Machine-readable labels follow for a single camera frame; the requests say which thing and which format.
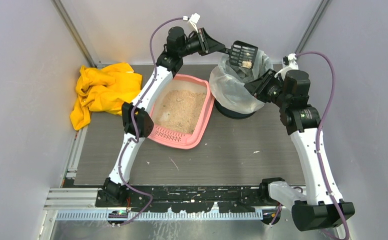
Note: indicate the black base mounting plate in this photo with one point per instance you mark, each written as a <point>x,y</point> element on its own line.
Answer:
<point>185,198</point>

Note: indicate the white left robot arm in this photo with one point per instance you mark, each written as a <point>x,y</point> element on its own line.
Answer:
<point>136,118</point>

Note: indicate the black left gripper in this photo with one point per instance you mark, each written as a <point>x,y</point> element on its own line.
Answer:
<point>206,41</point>

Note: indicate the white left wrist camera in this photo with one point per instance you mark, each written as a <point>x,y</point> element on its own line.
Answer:
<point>193,21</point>

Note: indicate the black trash bin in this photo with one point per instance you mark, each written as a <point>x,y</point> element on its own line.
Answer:
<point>231,114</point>

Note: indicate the beige cat litter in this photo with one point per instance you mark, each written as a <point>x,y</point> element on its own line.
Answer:
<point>180,110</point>

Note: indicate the yellow cloth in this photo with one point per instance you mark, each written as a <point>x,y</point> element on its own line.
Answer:
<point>103,90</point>

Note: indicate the aluminium rail frame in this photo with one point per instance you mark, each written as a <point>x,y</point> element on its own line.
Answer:
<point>71,214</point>

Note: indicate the white plastic bin liner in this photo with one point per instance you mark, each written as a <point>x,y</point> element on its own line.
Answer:
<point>227,83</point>

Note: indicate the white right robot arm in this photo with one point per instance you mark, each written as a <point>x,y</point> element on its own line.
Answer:
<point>322,206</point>

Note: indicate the black litter scoop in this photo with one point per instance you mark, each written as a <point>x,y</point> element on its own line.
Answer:
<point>242,51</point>

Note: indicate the pink litter box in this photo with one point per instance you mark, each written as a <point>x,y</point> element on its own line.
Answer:
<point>175,139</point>

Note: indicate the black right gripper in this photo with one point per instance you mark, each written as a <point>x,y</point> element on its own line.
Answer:
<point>261,84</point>

